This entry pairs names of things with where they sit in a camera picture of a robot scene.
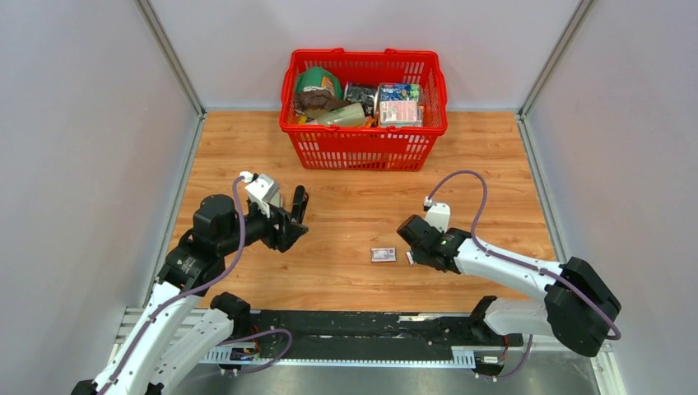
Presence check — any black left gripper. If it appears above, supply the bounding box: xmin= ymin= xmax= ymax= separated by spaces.
xmin=218 ymin=198 xmax=309 ymax=255

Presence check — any staple box tray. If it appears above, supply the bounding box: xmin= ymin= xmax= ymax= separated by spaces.
xmin=405 ymin=251 xmax=415 ymax=266

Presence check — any black stapler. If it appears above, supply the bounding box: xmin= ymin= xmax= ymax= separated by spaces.
xmin=291 ymin=185 xmax=309 ymax=224

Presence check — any red white staple box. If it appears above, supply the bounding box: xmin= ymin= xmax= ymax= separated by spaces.
xmin=370 ymin=248 xmax=397 ymax=263

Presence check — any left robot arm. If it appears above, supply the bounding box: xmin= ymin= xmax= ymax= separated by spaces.
xmin=72 ymin=185 xmax=309 ymax=394

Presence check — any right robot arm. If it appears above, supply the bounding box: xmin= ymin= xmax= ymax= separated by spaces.
xmin=397 ymin=215 xmax=621 ymax=357

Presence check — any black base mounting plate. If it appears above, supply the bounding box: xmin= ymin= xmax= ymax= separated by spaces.
xmin=214 ymin=310 xmax=525 ymax=375

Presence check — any pale green bottle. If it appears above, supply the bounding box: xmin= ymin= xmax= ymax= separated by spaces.
xmin=315 ymin=103 xmax=367 ymax=128

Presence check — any brown crumpled bag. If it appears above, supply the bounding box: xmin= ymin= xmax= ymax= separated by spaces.
xmin=293 ymin=89 xmax=350 ymax=113

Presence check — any red plastic shopping basket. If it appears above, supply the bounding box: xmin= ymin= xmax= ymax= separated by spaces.
xmin=279 ymin=48 xmax=448 ymax=171

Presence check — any pink white packet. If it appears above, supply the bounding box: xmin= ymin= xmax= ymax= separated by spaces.
xmin=379 ymin=100 xmax=423 ymax=128

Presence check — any dark patterned packet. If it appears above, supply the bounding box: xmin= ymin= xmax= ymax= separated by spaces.
xmin=343 ymin=82 xmax=378 ymax=117

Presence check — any green snack bag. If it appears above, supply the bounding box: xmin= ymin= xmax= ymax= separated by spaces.
xmin=295 ymin=67 xmax=343 ymax=100

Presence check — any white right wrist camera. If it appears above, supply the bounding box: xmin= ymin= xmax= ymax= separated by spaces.
xmin=423 ymin=197 xmax=451 ymax=232

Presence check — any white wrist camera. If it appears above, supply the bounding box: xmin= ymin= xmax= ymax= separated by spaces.
xmin=423 ymin=197 xmax=451 ymax=232
xmin=240 ymin=171 xmax=283 ymax=218

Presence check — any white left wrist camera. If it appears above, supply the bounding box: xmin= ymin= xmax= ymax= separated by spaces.
xmin=240 ymin=171 xmax=283 ymax=218

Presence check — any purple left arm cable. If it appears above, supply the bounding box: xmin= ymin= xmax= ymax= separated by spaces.
xmin=95 ymin=175 xmax=248 ymax=395

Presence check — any aluminium frame rail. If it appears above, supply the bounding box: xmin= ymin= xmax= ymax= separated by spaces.
xmin=111 ymin=308 xmax=612 ymax=369

